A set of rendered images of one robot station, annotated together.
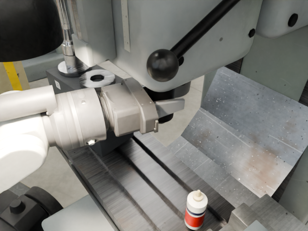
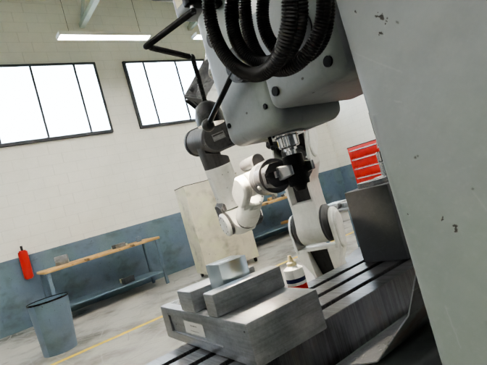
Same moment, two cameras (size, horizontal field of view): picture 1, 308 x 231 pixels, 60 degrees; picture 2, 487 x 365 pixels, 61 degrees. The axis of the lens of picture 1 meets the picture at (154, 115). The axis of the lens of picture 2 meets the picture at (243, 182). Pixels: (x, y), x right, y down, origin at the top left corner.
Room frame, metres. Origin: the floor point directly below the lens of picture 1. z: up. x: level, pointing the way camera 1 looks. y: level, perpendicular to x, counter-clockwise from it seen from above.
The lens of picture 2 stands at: (0.29, -0.94, 1.21)
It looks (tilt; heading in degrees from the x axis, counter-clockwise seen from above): 2 degrees up; 91
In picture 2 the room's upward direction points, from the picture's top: 16 degrees counter-clockwise
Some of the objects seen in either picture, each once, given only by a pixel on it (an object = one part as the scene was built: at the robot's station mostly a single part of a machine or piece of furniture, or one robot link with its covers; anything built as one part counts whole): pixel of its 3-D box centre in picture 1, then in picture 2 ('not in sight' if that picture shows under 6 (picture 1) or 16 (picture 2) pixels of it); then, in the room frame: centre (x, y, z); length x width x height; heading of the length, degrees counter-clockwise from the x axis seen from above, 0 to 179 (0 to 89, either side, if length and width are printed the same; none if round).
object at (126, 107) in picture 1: (110, 112); (278, 175); (0.35, 0.07, 1.23); 0.13 x 0.12 x 0.10; 23
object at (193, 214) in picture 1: (195, 206); (296, 281); (0.31, -0.09, 1.01); 0.04 x 0.04 x 0.11
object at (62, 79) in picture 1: (90, 102); (393, 212); (0.62, 0.18, 1.05); 0.22 x 0.12 x 0.20; 46
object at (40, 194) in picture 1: (45, 207); not in sight; (0.64, 0.46, 0.50); 0.20 x 0.05 x 0.20; 61
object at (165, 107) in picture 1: (168, 108); (283, 172); (0.35, -0.02, 1.23); 0.06 x 0.02 x 0.03; 113
